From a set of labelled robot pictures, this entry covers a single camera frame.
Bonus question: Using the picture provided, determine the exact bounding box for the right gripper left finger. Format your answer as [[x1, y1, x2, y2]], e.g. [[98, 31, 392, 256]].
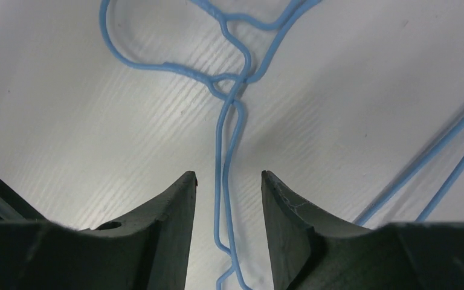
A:
[[0, 171, 197, 289]]

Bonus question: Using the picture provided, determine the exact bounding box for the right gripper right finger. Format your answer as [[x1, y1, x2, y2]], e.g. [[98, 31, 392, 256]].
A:
[[262, 171, 464, 289]]

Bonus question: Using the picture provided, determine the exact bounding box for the pile of blue hangers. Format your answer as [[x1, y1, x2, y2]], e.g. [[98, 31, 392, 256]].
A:
[[354, 110, 464, 227]]

